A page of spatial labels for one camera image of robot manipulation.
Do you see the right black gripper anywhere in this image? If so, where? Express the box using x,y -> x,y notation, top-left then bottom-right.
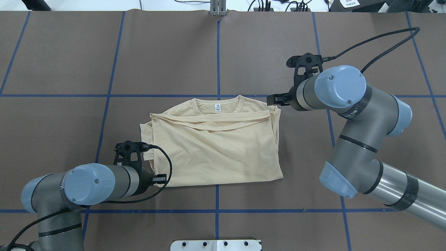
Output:
267,86 -> 308,112

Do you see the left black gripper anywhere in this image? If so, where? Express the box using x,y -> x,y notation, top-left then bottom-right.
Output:
134,167 -> 167,196

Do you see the cream long-sleeve graphic shirt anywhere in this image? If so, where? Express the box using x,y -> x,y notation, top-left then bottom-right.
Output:
140,96 -> 283,187

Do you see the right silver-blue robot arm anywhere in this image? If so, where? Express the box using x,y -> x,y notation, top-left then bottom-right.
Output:
267,65 -> 446,230

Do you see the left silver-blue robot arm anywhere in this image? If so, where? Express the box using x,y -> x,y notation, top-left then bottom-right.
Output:
1,163 -> 172,251

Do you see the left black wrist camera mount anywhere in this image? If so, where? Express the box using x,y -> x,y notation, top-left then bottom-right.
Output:
113,141 -> 152,173

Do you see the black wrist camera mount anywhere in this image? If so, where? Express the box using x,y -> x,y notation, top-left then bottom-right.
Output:
113,141 -> 152,173
286,53 -> 335,87

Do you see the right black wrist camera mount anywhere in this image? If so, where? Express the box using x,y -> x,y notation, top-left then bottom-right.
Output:
286,53 -> 335,87

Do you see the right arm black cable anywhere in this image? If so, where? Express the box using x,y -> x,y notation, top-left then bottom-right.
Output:
321,27 -> 421,74

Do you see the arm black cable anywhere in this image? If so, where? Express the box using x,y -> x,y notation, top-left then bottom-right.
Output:
0,144 -> 173,251
321,27 -> 421,74

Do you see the white camera pole with base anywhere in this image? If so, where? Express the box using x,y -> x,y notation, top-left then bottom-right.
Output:
170,239 -> 262,251

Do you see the aluminium frame post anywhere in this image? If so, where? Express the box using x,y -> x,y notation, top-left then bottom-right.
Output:
210,0 -> 227,16

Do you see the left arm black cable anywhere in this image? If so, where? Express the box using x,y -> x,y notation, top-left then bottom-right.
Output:
0,144 -> 173,251

